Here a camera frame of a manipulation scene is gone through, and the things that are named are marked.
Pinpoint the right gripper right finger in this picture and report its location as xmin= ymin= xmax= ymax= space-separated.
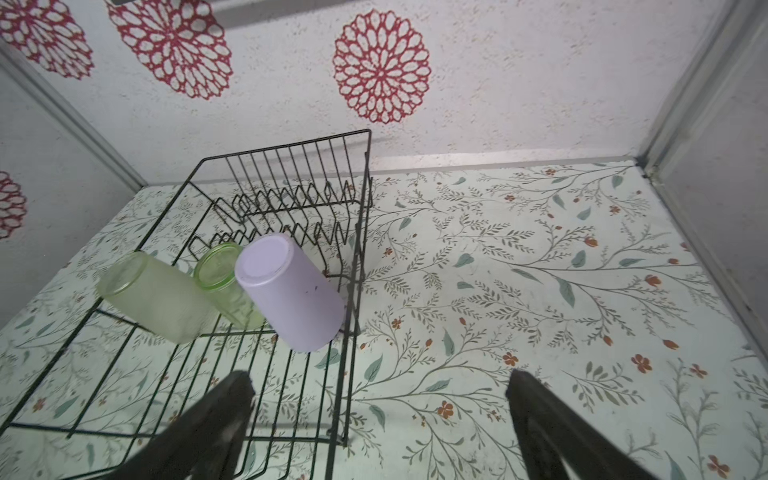
xmin=506 ymin=369 xmax=653 ymax=479

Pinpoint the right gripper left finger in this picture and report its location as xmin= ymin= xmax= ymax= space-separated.
xmin=108 ymin=371 xmax=255 ymax=479

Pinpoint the frosted pale green cup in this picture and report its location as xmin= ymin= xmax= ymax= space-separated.
xmin=97 ymin=251 xmax=218 ymax=344

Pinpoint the purple plastic cup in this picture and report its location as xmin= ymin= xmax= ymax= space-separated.
xmin=234 ymin=233 xmax=345 ymax=353

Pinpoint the green glass mug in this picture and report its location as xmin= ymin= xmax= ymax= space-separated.
xmin=193 ymin=243 xmax=265 ymax=330

